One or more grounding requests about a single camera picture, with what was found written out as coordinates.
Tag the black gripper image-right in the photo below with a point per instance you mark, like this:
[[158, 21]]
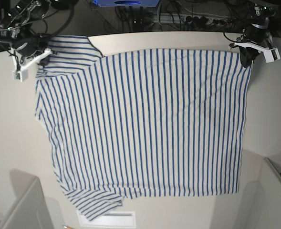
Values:
[[257, 34]]

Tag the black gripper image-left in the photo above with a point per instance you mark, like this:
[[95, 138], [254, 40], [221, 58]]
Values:
[[29, 48]]

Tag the blue white striped T-shirt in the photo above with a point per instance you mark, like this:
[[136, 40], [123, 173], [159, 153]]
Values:
[[147, 123]]

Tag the blue box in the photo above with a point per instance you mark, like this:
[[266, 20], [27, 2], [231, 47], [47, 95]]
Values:
[[121, 3]]

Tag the grey partition image-left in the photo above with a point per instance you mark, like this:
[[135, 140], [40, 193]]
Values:
[[29, 210]]

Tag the grey partition image-right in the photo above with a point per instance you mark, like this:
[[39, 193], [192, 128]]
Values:
[[260, 206]]

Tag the white table cable grommet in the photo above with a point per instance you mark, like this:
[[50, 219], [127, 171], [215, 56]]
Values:
[[112, 220]]

